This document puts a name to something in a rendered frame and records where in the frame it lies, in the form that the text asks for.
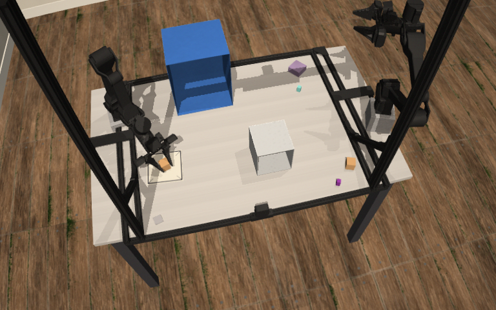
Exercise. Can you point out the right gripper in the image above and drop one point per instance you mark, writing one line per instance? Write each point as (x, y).
(376, 34)

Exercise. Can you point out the tan wooden block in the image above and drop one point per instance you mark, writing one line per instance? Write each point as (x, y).
(350, 163)
(164, 164)

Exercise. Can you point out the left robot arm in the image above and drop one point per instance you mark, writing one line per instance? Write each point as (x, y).
(117, 98)

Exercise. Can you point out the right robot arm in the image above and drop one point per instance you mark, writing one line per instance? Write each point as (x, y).
(413, 45)

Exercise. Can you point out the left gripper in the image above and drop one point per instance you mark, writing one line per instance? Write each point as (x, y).
(147, 158)

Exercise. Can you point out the black-outlined square floor marking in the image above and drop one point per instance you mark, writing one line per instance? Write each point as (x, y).
(155, 176)

